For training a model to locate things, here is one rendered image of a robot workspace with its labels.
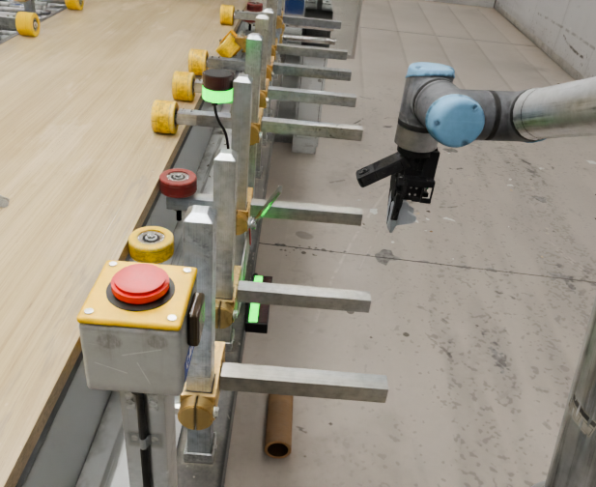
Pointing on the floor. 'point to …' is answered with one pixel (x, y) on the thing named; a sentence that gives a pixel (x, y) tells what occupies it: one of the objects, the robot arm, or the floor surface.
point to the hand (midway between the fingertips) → (388, 226)
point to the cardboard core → (279, 426)
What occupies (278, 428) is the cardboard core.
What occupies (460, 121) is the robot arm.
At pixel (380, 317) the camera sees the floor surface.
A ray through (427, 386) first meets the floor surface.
